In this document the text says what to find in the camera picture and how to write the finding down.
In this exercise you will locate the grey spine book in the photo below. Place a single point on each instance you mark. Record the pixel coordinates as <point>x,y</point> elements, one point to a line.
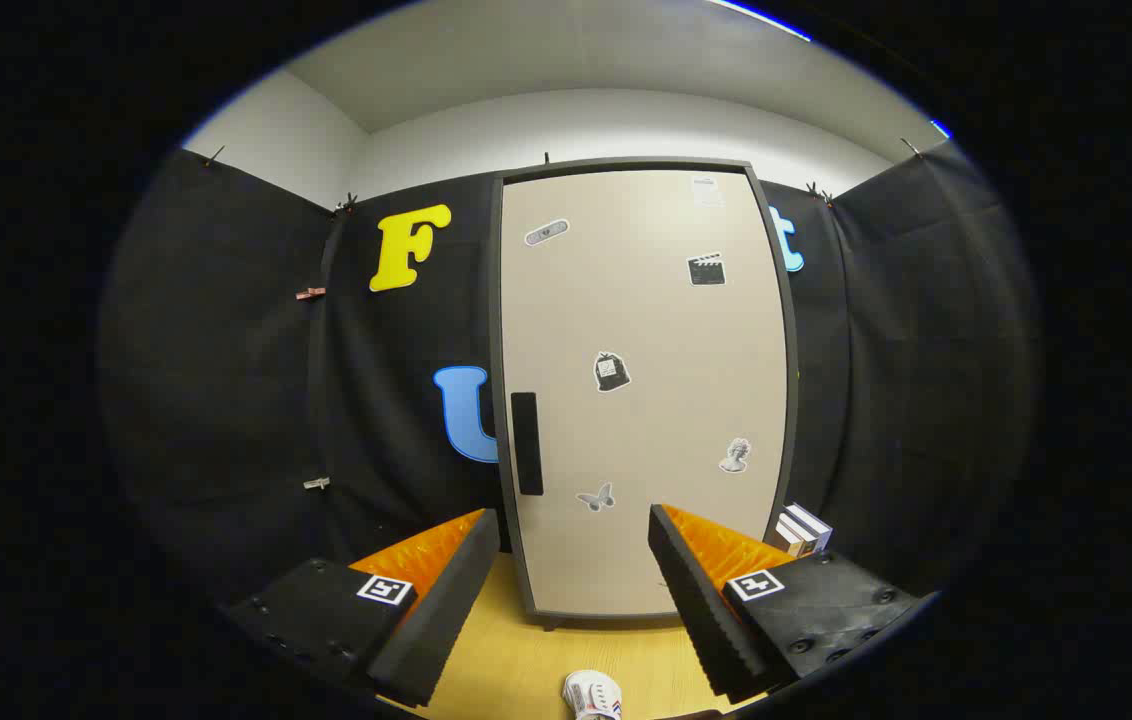
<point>816,528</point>

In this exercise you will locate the black backdrop cloth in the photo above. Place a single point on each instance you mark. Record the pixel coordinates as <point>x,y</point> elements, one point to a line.
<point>226,400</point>

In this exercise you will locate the pink cloth clip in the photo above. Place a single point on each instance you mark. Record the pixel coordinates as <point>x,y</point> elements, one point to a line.
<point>310,293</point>

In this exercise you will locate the dark grey shoe cabinet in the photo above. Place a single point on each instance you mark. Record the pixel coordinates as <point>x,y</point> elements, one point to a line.
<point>497,330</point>

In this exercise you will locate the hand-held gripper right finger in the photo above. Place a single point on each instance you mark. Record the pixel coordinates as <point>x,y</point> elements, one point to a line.
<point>701,610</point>

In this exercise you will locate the brown cover book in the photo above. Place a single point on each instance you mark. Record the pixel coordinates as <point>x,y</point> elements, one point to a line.
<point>779,540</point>

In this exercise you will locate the white shoe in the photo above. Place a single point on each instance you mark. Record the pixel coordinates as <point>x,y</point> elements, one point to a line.
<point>591,695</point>

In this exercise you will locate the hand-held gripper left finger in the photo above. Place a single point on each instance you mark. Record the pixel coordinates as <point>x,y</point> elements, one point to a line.
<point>446,620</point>

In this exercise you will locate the white book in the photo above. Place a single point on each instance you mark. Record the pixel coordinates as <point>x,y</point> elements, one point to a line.
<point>794,535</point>

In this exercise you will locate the beige shoe cabinet door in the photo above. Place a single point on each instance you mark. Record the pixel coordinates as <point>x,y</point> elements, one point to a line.
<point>626,300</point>

